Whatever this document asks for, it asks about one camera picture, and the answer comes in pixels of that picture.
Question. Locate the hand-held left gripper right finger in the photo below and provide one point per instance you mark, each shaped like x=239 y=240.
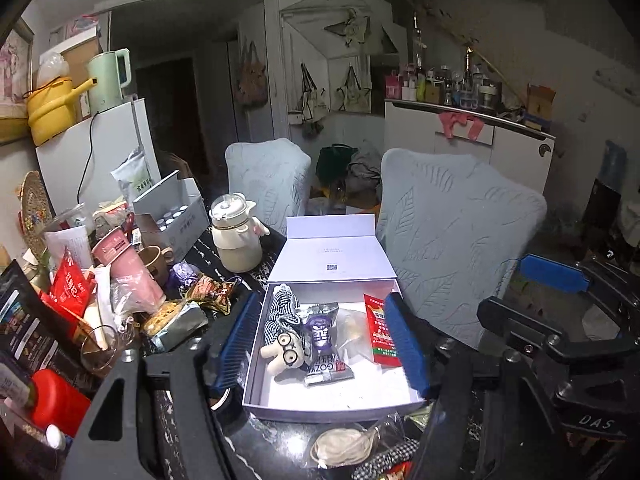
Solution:
x=407 y=350

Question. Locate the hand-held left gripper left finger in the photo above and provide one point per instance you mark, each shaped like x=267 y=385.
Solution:
x=235 y=345

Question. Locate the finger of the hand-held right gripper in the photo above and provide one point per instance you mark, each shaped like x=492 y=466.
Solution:
x=550 y=272
x=515 y=322

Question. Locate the red snack packet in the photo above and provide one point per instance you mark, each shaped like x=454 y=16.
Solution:
x=380 y=335

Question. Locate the plush doll with glasses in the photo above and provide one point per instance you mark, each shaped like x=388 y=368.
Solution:
x=282 y=350

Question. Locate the clear plastic bag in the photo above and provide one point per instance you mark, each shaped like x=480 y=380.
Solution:
x=355 y=330

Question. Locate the green foil packet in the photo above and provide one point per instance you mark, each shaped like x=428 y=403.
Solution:
x=417 y=415

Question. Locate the purple snack packet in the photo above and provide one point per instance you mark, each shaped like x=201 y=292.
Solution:
x=320 y=340

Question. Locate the checkered cloth pouch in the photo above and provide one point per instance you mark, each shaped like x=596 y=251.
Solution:
x=385 y=455

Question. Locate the lavender gift box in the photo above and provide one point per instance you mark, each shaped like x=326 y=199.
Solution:
x=340 y=255

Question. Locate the brown snack packet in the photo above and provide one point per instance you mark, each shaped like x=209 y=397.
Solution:
x=210 y=292

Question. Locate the silver snack packet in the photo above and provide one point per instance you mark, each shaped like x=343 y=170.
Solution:
x=175 y=325

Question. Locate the black panel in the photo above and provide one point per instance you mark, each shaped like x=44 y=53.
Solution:
x=600 y=210

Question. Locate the purple foil wrapper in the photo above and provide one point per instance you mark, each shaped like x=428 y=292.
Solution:
x=182 y=275

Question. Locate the cream teapot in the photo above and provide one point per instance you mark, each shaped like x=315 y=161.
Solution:
x=235 y=245

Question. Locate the light blue covered chair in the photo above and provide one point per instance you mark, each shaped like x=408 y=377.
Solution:
x=450 y=240
x=270 y=180

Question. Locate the brown mug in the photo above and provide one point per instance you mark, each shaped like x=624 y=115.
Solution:
x=152 y=260

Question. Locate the blue water jug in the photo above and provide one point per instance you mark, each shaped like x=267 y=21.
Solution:
x=614 y=170

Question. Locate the white cabinet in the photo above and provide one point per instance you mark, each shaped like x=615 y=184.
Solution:
x=515 y=155

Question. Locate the white carton box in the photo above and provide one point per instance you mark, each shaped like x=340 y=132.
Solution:
x=185 y=230

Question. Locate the pink cup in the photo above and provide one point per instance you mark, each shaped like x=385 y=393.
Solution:
x=130 y=270

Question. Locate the glass cup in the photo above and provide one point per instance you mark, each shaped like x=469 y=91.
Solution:
x=100 y=355

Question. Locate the open cardboard box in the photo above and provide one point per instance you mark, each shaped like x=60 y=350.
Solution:
x=540 y=102

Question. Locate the red printed packet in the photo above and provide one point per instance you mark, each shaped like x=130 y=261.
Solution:
x=70 y=285

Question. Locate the pink cloth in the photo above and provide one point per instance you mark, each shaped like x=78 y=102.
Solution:
x=455 y=122

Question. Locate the grey cloth bag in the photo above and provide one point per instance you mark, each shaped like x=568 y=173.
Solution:
x=362 y=175

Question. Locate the red plastic container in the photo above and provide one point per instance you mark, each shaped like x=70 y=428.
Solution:
x=60 y=400

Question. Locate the white paper sheet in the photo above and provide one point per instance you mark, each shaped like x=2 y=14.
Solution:
x=70 y=245

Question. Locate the white green pouch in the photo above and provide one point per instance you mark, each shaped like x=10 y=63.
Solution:
x=132 y=175

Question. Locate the small white bottle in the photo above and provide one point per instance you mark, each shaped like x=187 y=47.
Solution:
x=55 y=437

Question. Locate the dark green bag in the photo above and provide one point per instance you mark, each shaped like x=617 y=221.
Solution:
x=335 y=160

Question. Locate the clear plastic cup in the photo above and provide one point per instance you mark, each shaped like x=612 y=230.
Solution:
x=75 y=217

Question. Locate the row of bottles and jars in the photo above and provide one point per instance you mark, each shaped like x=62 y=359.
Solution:
x=450 y=90

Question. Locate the black printed bag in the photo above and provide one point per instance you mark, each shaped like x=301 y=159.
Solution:
x=25 y=320

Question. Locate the pink paper bag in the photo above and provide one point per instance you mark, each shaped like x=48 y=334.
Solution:
x=393 y=87

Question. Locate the woven plate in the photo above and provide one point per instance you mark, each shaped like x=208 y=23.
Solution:
x=32 y=210

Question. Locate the dark door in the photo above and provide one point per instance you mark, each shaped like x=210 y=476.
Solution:
x=170 y=110

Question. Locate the white refrigerator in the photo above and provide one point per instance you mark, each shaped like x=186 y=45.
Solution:
x=65 y=160

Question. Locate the beige tote bag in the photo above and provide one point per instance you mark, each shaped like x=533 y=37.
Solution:
x=310 y=100
x=350 y=25
x=352 y=95

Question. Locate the brown tote bag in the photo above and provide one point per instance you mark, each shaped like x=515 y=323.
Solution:
x=252 y=85

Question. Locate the green electric kettle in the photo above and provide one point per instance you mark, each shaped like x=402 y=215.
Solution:
x=105 y=85

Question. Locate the yellow pot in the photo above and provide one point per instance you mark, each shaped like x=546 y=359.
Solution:
x=50 y=115

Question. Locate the framed picture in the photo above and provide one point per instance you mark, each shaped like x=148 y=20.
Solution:
x=12 y=70

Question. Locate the white wall rail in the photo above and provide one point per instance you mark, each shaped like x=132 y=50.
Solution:
x=612 y=81

